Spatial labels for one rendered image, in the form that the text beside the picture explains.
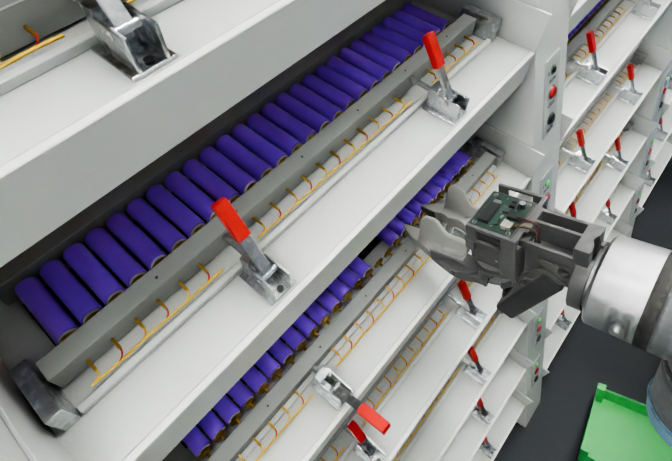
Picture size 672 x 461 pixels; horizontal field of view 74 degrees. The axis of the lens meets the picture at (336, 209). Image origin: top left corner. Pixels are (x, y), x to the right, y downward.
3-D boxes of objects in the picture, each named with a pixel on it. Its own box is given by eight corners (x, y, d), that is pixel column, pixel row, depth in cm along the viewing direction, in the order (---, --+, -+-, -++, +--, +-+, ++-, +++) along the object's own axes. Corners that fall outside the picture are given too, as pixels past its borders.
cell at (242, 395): (218, 358, 52) (257, 397, 49) (206, 371, 51) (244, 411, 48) (215, 354, 50) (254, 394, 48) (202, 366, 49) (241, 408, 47)
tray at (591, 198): (638, 148, 126) (668, 111, 115) (540, 299, 100) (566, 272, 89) (570, 115, 134) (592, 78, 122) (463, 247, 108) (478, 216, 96)
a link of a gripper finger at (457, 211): (432, 166, 55) (496, 193, 49) (437, 201, 59) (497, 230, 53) (415, 180, 54) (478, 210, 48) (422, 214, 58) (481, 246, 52)
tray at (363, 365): (522, 194, 71) (545, 154, 63) (236, 559, 45) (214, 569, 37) (418, 134, 78) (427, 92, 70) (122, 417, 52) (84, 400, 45)
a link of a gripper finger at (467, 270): (441, 230, 53) (515, 249, 48) (443, 240, 54) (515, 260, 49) (423, 258, 50) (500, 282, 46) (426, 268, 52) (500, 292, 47)
